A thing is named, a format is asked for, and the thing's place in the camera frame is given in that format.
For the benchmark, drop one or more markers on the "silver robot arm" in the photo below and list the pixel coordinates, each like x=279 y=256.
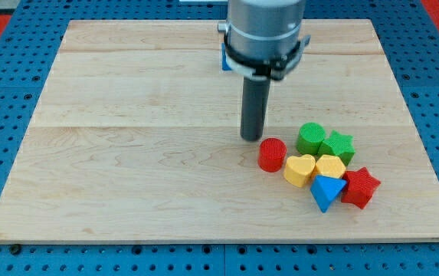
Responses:
x=262 y=38

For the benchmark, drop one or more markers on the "blue cube block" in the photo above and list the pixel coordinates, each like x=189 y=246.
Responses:
x=224 y=64

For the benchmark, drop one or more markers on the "red cylinder block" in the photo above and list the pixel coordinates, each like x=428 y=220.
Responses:
x=272 y=152

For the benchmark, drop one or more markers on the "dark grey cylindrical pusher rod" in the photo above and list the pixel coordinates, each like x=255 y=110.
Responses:
x=253 y=108

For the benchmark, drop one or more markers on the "wooden board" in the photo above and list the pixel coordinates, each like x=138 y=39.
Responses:
x=135 y=140

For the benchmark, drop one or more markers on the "yellow heart block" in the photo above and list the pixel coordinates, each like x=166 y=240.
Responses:
x=298 y=169

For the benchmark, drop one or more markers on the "green cylinder block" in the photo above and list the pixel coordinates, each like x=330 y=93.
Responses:
x=310 y=138

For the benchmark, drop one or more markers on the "yellow hexagon block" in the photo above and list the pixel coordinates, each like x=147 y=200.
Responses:
x=331 y=166

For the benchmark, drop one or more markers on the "blue triangle block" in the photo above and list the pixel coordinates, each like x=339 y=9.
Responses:
x=325 y=189

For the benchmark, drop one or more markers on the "green star block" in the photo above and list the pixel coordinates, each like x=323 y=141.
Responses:
x=338 y=144

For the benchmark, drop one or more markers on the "red star block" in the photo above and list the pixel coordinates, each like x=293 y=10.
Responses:
x=360 y=187

